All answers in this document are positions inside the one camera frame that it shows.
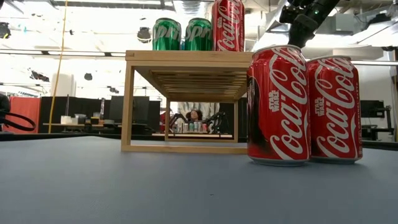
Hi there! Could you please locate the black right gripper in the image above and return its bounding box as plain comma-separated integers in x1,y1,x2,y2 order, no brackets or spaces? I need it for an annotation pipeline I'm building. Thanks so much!
279,0,341,50

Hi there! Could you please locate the red Coca-Cola can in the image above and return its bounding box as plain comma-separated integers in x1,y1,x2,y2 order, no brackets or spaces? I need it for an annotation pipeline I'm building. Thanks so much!
246,45,312,167
211,0,246,52
306,55,364,165

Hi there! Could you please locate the green Sprite can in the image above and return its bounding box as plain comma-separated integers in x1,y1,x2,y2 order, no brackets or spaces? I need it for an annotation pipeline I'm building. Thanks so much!
152,17,182,52
184,17,214,52

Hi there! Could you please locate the wooden slatted shelf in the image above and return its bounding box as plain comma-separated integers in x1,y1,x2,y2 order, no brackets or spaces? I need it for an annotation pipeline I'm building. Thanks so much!
120,49,254,156

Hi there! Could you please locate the black monitor on stand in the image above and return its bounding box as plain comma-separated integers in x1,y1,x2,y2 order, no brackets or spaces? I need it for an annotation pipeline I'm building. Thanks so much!
359,99,394,141

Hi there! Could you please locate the person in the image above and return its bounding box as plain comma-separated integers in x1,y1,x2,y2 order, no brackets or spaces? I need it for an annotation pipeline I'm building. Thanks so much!
185,109,203,123

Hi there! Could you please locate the white patterned backdrop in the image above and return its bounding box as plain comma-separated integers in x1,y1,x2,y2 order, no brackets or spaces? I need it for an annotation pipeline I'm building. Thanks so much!
177,101,220,125

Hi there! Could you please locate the wooden table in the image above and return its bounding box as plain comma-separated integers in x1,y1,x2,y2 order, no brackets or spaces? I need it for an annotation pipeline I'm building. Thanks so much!
152,133,233,139

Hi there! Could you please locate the black partition panel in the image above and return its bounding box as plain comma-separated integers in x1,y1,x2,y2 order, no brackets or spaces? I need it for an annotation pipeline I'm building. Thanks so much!
39,95,162,134

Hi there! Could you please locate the white cylindrical tank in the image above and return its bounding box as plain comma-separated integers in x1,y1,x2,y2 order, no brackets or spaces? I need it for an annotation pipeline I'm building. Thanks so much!
51,73,76,98

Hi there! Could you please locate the yellow pole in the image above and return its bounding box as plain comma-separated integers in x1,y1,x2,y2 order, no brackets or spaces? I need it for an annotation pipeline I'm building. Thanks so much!
48,0,68,134

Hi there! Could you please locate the blue table mat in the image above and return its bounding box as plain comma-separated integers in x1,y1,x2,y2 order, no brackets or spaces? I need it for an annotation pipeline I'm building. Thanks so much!
0,136,398,224

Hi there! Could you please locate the wooden desk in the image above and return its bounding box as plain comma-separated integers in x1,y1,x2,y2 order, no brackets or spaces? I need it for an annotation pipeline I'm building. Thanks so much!
42,122,125,129

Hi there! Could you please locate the red partition panel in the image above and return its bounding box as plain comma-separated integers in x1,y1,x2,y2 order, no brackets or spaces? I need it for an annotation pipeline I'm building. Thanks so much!
7,96,42,134

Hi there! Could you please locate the black cable loop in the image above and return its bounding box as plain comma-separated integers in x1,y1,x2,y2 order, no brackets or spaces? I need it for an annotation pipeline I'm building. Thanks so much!
0,110,37,133

